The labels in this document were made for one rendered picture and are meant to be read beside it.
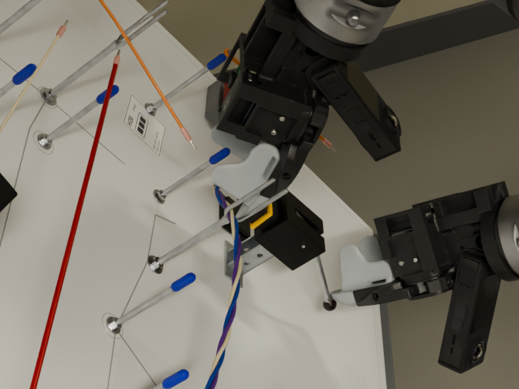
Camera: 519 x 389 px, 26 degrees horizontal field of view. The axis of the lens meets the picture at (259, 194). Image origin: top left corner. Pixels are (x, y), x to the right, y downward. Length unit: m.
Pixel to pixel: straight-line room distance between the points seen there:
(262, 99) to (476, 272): 0.25
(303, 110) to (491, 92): 2.35
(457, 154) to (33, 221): 2.20
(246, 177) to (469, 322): 0.24
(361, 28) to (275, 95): 0.09
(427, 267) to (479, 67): 2.35
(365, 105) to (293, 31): 0.09
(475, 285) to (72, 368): 0.37
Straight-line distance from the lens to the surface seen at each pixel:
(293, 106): 0.91
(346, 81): 0.91
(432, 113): 3.13
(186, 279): 0.84
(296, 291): 1.16
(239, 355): 1.01
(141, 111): 1.09
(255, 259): 1.06
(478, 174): 2.94
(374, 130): 0.94
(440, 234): 1.02
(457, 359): 1.03
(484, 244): 0.98
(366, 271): 1.07
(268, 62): 0.90
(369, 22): 0.87
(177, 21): 2.91
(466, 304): 1.01
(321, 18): 0.86
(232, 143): 1.01
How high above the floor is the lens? 1.80
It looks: 40 degrees down
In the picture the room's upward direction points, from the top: straight up
